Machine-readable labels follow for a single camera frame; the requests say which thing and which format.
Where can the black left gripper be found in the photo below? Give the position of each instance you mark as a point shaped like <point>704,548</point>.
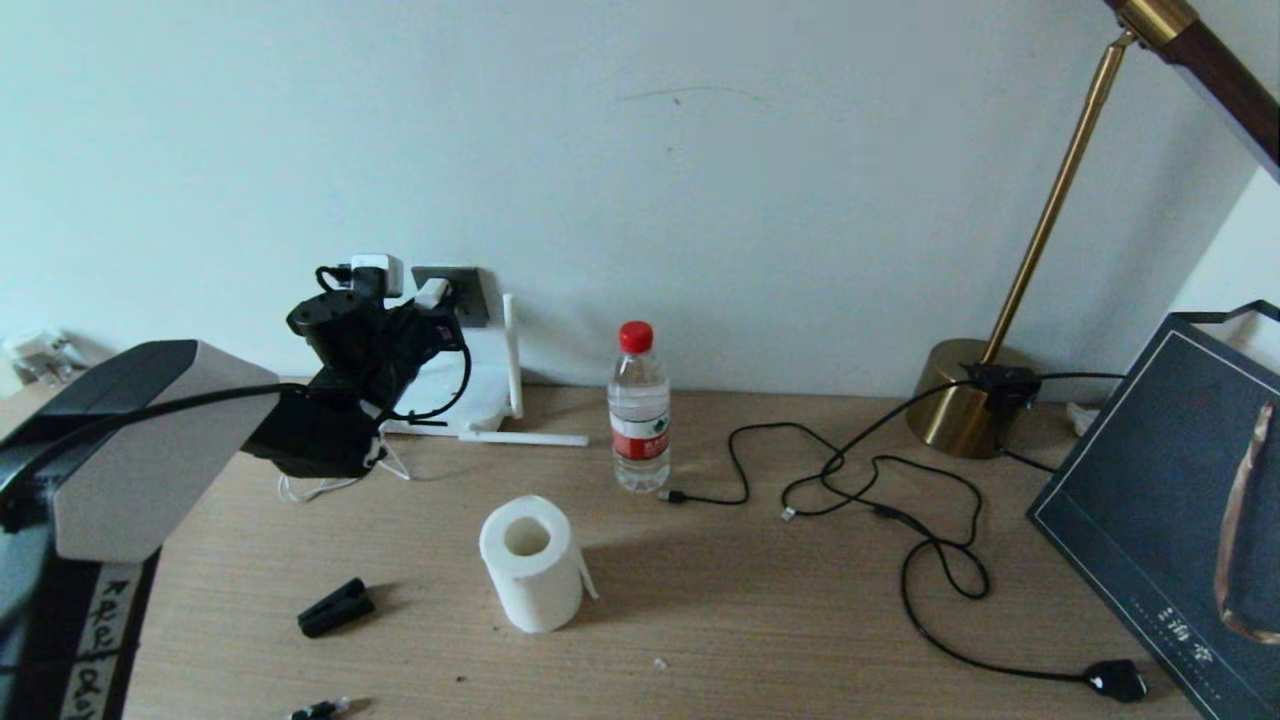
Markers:
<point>395,355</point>

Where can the white power adapter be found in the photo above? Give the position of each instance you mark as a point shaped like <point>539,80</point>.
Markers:
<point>432,292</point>

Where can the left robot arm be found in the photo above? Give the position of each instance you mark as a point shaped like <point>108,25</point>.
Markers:
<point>140,460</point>

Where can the white router with antennas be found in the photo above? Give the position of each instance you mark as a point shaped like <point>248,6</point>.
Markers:
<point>485,385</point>

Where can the water bottle red cap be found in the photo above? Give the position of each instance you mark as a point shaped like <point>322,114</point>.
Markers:
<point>640,420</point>

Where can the white toilet paper roll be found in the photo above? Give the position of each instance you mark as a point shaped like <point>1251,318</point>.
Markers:
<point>530,590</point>

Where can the black plastic clip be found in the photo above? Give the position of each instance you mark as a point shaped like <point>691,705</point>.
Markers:
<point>335,610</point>

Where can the brass desk lamp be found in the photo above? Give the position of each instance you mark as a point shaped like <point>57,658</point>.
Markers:
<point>960,410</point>

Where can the black power block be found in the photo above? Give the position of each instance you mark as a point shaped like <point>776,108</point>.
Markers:
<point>1000,385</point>

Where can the small white crumpled object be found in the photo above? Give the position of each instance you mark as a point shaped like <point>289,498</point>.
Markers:
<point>1078,420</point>

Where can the dark gift bag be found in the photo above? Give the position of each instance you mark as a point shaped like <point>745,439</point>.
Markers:
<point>1140,500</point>

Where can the grey wall socket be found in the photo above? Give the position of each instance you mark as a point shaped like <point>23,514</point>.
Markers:
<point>472,295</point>

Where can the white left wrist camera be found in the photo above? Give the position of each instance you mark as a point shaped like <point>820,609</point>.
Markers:
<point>378,272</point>

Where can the small white object by wall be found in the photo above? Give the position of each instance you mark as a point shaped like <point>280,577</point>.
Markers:
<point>45,358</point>

